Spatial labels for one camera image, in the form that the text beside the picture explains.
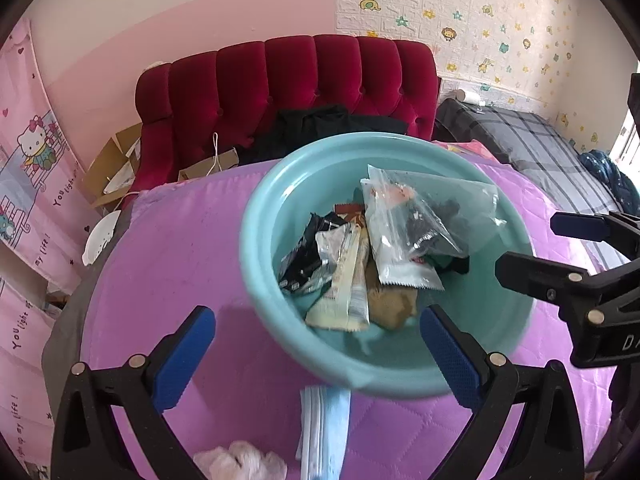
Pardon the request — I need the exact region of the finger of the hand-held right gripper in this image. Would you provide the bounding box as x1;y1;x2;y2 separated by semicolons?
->
495;252;640;321
550;211;640;243

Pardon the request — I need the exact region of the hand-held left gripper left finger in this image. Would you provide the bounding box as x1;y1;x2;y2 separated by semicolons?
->
50;305;218;480

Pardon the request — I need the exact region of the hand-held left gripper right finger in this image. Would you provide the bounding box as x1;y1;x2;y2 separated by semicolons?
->
419;304;586;480

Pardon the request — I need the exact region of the white snack packet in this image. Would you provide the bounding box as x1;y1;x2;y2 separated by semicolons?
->
361;165;446;292

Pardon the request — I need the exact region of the clear plastic bag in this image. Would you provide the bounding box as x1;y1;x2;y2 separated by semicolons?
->
366;164;501;261

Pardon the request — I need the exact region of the brown beige snack packet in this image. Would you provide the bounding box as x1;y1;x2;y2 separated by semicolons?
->
305;203;372;333

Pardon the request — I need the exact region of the black silver snack wrapper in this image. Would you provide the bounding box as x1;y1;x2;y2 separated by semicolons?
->
278;212;351;295

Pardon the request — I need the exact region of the teal plastic basin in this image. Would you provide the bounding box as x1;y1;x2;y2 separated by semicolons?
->
239;131;538;400

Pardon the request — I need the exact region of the dark blue cloth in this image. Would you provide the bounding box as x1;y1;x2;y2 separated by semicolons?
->
579;149;637;213

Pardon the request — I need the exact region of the dark wrapper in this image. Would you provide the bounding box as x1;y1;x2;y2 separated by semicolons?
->
434;254;472;277

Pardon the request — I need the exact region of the brown flat packet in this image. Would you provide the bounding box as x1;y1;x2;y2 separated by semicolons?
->
366;260;419;332

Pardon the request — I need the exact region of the grey plaid bed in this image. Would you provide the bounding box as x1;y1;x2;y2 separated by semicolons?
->
432;97;640;271

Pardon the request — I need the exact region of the crumpled white tissue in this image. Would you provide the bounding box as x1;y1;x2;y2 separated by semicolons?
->
193;441;288;480

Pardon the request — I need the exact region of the blue face mask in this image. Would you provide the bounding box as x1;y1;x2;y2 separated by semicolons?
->
295;386;352;480

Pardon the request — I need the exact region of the brown paper bag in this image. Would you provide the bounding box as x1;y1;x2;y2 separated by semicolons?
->
178;132;242;182

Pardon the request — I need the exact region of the cardboard box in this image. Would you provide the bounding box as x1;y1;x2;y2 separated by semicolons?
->
81;122;146;211

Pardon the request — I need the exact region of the pink cartoon curtain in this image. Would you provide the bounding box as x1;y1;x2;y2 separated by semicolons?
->
0;17;101;461

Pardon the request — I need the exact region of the black cloth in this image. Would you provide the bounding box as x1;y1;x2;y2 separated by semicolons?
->
237;105;408;166

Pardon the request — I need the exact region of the red tufted sofa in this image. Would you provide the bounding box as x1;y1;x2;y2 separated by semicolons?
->
135;34;441;193

